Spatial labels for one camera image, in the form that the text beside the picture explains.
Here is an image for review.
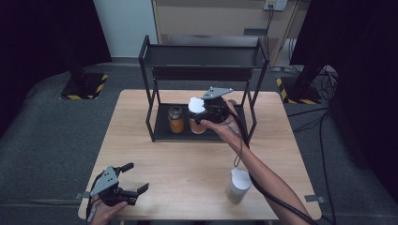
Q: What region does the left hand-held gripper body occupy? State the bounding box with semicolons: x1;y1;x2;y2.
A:
89;165;139;207

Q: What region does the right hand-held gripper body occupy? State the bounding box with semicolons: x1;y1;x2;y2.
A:
201;86;234;125

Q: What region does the white lid jar orange filling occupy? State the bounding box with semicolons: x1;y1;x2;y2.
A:
188;97;208;135

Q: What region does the dark lid jar orange filling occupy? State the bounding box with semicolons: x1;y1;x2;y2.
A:
167;105;186;134

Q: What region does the black metal rack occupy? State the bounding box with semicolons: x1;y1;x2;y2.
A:
138;35;270;143

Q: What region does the person's right hand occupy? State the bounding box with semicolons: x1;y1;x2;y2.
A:
200;98;252;152

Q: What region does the person's left hand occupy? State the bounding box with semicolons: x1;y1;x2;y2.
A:
88;200;130;225

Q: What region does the grey table clamp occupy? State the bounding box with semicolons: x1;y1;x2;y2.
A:
303;194;327;204
73;191;92;201

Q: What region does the metal stand with striped base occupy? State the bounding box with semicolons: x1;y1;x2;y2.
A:
59;46;110;101
275;62;327;106

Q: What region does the wooden cabinet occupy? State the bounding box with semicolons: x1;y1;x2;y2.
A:
151;0;311;67

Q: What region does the dark curtain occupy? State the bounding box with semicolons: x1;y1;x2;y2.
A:
0;0;113;135
290;0;398;201

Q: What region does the thick black gripper cable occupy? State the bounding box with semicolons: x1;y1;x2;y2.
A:
84;172;105;223
226;106;320;225

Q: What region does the black cable at wall outlet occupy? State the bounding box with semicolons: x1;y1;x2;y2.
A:
264;5;274;59

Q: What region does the black floor cable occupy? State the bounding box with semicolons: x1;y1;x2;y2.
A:
286;107;338;225

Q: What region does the white wall outlet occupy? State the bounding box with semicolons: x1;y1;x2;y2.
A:
263;0;289;12

